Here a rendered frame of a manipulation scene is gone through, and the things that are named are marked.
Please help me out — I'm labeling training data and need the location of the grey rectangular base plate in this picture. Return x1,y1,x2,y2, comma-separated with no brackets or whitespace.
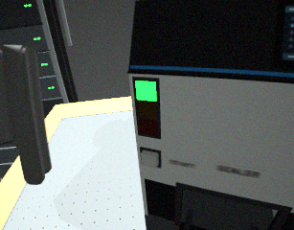
1,110,147,230

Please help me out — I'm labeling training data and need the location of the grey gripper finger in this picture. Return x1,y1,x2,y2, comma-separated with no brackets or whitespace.
0,45,52,185

